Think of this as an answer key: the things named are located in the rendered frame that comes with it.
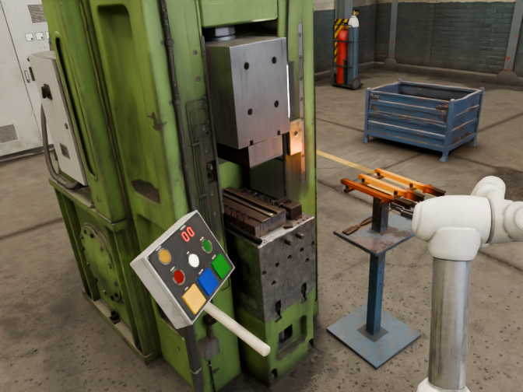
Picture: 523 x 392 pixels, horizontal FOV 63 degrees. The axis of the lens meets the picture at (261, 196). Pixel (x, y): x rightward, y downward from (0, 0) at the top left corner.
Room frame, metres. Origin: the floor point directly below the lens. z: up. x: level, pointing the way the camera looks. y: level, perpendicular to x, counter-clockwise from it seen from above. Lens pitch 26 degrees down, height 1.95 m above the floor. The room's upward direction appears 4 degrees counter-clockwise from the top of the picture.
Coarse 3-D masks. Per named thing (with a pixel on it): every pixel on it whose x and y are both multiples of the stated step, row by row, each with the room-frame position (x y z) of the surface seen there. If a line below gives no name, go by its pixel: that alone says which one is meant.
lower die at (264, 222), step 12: (240, 192) 2.05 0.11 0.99; (228, 204) 1.92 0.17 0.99; (240, 204) 1.91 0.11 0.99; (264, 204) 1.89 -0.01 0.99; (228, 216) 1.84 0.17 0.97; (240, 216) 1.80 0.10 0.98; (252, 216) 1.78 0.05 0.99; (264, 216) 1.77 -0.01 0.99; (276, 216) 1.78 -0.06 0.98; (240, 228) 1.77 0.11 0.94; (252, 228) 1.70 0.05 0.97; (264, 228) 1.73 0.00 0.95
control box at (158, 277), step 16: (176, 224) 1.41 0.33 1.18; (192, 224) 1.41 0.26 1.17; (160, 240) 1.27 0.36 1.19; (176, 240) 1.30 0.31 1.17; (192, 240) 1.35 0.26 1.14; (208, 240) 1.40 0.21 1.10; (144, 256) 1.17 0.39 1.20; (176, 256) 1.25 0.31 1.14; (208, 256) 1.36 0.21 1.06; (224, 256) 1.42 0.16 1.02; (144, 272) 1.17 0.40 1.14; (160, 272) 1.17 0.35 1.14; (192, 272) 1.25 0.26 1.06; (160, 288) 1.15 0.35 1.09; (176, 288) 1.16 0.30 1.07; (160, 304) 1.15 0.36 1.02; (176, 304) 1.13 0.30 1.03; (176, 320) 1.13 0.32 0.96; (192, 320) 1.12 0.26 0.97
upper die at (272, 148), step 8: (280, 136) 1.82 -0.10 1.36; (216, 144) 1.86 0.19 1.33; (256, 144) 1.72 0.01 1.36; (264, 144) 1.75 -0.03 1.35; (272, 144) 1.78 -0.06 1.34; (280, 144) 1.81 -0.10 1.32; (224, 152) 1.82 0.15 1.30; (232, 152) 1.77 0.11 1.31; (240, 152) 1.73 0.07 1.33; (248, 152) 1.69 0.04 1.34; (256, 152) 1.72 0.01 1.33; (264, 152) 1.75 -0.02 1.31; (272, 152) 1.78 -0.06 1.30; (280, 152) 1.81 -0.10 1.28; (232, 160) 1.78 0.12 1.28; (240, 160) 1.73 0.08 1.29; (248, 160) 1.69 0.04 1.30; (256, 160) 1.72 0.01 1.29; (264, 160) 1.75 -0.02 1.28
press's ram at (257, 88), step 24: (216, 48) 1.72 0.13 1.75; (240, 48) 1.69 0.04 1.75; (264, 48) 1.77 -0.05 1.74; (216, 72) 1.73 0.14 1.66; (240, 72) 1.69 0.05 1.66; (264, 72) 1.77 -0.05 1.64; (216, 96) 1.74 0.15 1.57; (240, 96) 1.68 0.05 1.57; (264, 96) 1.76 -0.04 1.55; (216, 120) 1.76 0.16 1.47; (240, 120) 1.67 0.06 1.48; (264, 120) 1.76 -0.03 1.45; (288, 120) 1.85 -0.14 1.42; (240, 144) 1.67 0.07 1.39
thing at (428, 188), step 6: (378, 168) 2.18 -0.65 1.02; (384, 174) 2.11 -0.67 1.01; (390, 174) 2.09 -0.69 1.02; (396, 174) 2.08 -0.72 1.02; (396, 180) 2.05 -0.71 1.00; (402, 180) 2.01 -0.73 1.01; (408, 180) 1.99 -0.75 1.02; (414, 180) 1.99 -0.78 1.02; (414, 186) 1.95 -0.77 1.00; (420, 186) 1.92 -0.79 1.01; (426, 186) 1.90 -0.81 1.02; (426, 192) 1.89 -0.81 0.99; (432, 192) 1.87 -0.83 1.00; (438, 192) 1.84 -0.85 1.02; (444, 192) 1.83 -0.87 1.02
